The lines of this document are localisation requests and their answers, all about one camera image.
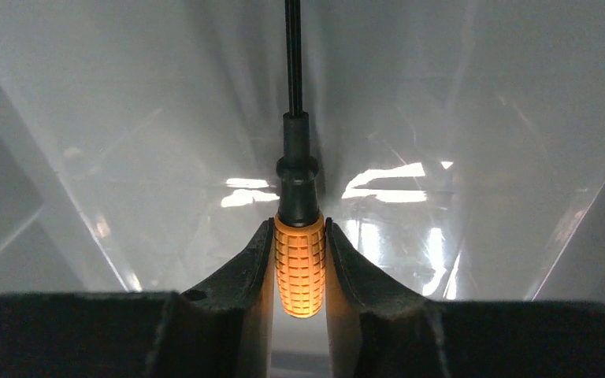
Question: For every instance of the grey plastic storage bin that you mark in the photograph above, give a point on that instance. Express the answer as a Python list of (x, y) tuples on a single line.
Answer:
[(460, 145)]

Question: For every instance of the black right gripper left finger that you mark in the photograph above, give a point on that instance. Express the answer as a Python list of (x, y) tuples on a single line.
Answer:
[(221, 327)]

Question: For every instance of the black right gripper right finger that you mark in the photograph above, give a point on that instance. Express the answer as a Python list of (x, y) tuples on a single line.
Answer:
[(377, 327)]

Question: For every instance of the orange handled screwdriver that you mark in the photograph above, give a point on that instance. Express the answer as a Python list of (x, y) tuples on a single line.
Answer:
[(299, 223)]

